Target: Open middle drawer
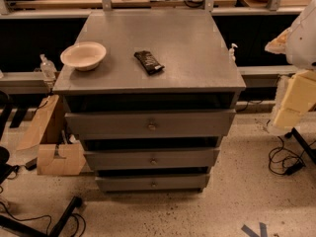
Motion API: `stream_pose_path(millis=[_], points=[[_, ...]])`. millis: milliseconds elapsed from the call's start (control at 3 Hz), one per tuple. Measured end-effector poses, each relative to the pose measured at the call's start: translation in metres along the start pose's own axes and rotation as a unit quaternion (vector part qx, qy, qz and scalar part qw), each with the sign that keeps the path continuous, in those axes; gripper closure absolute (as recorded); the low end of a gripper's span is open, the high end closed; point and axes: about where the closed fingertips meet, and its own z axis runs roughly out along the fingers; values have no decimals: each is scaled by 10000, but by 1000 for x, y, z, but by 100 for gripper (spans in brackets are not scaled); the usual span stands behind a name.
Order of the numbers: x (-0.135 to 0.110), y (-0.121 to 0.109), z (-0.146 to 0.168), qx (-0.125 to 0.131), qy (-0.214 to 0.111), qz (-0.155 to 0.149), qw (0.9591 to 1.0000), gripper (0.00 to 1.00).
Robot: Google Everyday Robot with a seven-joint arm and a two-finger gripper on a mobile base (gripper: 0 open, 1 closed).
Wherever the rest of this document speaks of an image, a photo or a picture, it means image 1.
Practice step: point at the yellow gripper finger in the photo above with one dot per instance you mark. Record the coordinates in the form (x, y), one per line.
(295, 96)
(279, 44)

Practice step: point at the grey drawer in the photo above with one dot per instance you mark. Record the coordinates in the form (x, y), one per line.
(152, 183)
(163, 124)
(151, 159)

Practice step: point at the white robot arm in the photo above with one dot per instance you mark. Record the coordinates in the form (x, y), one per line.
(301, 46)

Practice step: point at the grey top drawer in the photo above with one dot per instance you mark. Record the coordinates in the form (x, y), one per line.
(163, 124)

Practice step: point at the grey drawer cabinet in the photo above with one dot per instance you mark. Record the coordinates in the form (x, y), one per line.
(199, 74)

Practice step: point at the grey bottom drawer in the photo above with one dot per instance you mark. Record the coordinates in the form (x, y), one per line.
(152, 183)

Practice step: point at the white pump bottle right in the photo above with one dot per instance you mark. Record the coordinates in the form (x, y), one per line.
(231, 50)

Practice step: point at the black stand leg right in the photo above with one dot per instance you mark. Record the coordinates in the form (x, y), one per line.
(307, 148)

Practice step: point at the black snack packet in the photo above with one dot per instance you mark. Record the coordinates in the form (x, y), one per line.
(149, 62)

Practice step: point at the white paper bowl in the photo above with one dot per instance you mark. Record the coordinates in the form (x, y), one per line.
(83, 56)

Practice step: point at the clear sanitizer bottle left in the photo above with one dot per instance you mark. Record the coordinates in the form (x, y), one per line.
(47, 68)

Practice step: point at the brown cardboard box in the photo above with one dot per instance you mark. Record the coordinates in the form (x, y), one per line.
(55, 157)

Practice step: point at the black office chair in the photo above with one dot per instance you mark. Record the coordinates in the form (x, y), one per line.
(6, 106)

